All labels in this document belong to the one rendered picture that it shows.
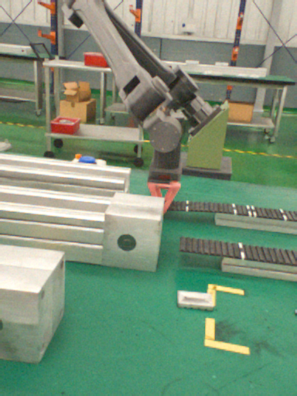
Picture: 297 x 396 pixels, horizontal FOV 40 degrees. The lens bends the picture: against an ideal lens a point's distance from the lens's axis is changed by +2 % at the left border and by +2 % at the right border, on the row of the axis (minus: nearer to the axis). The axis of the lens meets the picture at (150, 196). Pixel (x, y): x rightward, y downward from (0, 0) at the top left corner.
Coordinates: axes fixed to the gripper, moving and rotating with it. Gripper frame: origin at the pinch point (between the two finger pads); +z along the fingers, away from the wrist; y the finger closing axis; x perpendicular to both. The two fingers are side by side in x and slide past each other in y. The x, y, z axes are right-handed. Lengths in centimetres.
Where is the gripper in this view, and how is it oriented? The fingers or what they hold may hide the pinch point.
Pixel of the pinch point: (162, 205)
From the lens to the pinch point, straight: 88.2
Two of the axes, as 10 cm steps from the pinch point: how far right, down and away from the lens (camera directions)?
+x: 9.9, 1.0, -0.5
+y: -0.9, 3.5, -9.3
